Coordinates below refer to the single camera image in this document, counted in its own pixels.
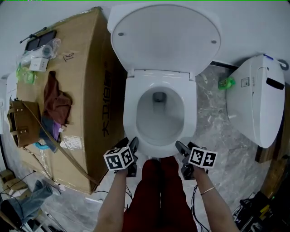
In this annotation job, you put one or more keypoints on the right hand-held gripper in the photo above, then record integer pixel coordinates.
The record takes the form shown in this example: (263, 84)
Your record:
(201, 158)

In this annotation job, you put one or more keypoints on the green bottle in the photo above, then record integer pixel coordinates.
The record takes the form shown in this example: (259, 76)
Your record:
(226, 83)

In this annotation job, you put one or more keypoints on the purple cloth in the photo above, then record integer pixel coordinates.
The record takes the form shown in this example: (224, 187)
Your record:
(57, 130)

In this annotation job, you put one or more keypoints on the maroon cloth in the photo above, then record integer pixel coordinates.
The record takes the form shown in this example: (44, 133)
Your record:
(56, 102)

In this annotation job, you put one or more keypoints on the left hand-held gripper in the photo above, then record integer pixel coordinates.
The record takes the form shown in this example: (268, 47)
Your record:
(117, 158)

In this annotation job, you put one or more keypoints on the white egg-shaped smart toilet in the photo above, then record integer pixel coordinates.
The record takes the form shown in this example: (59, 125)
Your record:
(256, 104)

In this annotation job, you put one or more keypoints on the person's left forearm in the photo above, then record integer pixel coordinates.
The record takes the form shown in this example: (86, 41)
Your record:
(113, 204)

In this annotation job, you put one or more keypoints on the raised white toilet lid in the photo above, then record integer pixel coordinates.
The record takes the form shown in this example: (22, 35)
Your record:
(165, 38)

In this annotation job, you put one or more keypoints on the large cardboard box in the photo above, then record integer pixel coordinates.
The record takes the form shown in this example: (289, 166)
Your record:
(90, 95)

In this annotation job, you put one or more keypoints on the green plastic bag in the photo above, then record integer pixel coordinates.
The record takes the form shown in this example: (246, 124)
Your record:
(26, 75)

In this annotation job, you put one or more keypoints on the small cardboard box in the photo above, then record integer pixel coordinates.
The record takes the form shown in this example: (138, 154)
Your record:
(9, 179)

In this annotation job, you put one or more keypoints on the light blue plastic item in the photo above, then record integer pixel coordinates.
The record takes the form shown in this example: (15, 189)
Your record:
(40, 146)

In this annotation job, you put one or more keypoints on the thin black rod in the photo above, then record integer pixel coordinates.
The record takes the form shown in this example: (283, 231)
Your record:
(34, 34)

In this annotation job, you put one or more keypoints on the dark wooden planks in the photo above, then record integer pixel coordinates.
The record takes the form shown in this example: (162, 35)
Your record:
(275, 172)

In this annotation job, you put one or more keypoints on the black flat case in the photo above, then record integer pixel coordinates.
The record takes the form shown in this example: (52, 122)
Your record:
(40, 39)

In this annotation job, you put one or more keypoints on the gold bangle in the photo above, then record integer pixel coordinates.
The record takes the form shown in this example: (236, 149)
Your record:
(207, 191)

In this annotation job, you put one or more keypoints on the small white box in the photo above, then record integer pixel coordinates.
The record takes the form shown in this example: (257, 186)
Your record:
(38, 64)

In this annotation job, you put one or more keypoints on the black equipment pile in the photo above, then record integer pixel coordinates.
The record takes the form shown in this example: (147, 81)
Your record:
(267, 217)

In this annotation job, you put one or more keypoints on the person's dark red garment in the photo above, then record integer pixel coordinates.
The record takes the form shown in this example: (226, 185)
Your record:
(158, 199)

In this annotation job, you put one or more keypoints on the clear plastic wrapped roll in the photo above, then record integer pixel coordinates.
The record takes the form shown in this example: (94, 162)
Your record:
(45, 51)

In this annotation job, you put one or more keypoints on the white toilet bowl with tank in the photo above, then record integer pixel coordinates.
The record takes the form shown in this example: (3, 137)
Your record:
(158, 127)

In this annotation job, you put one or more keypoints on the dark blue cloth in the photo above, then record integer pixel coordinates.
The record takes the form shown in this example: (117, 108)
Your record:
(48, 131)

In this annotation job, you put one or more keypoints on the black baseboard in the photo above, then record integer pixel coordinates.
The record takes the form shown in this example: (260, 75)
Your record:
(223, 64)

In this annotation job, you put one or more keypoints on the person's right forearm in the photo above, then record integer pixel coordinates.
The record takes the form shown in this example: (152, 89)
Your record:
(215, 208)

